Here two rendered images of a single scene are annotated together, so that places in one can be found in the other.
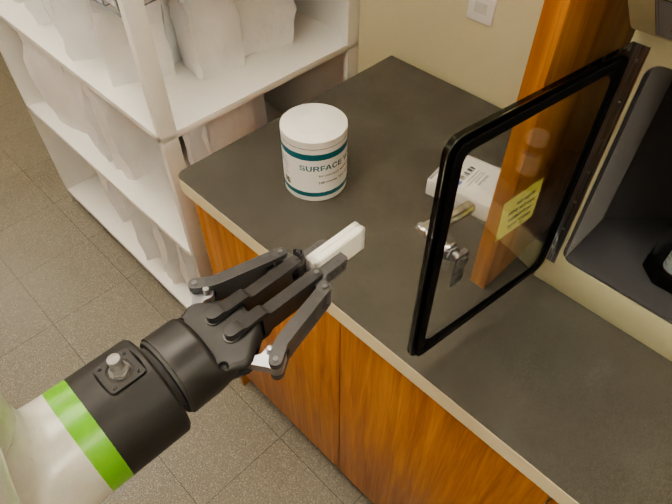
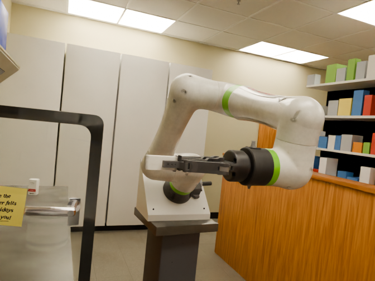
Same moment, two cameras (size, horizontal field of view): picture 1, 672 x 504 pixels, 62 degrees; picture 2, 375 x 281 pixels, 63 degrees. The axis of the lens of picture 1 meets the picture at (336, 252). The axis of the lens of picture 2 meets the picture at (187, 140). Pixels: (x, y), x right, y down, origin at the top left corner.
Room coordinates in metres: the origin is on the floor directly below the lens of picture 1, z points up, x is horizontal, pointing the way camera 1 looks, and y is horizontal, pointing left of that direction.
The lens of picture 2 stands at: (0.96, 0.30, 1.38)
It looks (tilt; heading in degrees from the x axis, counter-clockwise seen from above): 2 degrees down; 203
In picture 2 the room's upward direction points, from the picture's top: 6 degrees clockwise
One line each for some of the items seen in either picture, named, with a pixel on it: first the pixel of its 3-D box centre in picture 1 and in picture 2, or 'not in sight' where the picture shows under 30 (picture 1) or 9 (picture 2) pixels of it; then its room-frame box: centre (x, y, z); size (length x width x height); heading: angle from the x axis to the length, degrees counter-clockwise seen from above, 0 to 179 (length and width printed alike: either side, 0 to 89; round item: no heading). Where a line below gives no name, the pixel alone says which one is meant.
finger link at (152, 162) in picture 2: (333, 250); (161, 163); (0.38, 0.00, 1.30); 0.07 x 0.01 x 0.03; 135
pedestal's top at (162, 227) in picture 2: not in sight; (174, 218); (-0.45, -0.32, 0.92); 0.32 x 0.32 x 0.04; 50
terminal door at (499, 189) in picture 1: (506, 219); (15, 208); (0.53, -0.23, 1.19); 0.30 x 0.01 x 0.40; 127
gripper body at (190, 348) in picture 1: (208, 346); (225, 165); (0.26, 0.11, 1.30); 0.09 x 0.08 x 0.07; 135
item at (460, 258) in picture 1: (455, 267); not in sight; (0.45, -0.15, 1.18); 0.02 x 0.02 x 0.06; 37
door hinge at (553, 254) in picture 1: (583, 173); not in sight; (0.62, -0.36, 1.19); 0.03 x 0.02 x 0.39; 45
